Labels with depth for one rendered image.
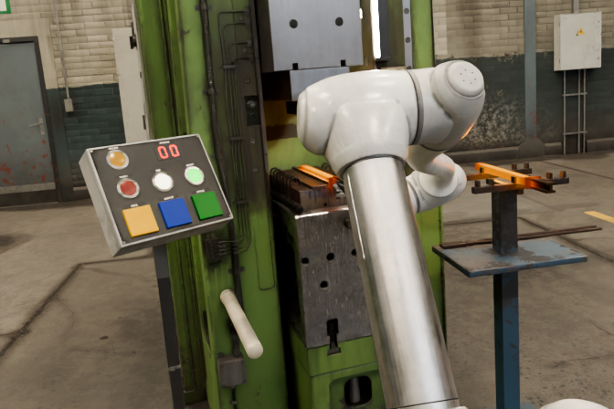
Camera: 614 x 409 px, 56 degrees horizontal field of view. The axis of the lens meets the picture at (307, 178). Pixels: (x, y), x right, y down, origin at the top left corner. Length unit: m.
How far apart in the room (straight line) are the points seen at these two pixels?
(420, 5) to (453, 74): 1.22
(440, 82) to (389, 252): 0.29
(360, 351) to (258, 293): 0.40
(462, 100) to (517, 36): 7.71
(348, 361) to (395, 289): 1.20
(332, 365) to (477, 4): 6.96
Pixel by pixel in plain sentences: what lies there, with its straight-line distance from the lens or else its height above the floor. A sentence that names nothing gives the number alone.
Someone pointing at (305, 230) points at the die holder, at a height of 0.87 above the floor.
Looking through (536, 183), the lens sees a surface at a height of 0.98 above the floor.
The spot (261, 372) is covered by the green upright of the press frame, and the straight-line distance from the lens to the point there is 2.17.
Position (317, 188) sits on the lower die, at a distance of 1.87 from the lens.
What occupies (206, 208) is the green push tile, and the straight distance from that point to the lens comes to 1.62.
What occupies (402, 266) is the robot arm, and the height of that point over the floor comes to 1.06.
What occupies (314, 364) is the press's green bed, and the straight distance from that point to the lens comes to 1.99.
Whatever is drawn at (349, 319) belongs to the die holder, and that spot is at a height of 0.54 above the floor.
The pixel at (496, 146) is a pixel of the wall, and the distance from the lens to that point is 8.58.
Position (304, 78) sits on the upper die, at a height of 1.34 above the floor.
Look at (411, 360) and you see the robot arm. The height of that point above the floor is 0.95.
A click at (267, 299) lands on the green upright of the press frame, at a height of 0.58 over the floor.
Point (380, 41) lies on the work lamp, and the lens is 2.04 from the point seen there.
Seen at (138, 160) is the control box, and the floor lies 1.15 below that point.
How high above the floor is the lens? 1.33
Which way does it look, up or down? 10 degrees down
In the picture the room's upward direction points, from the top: 4 degrees counter-clockwise
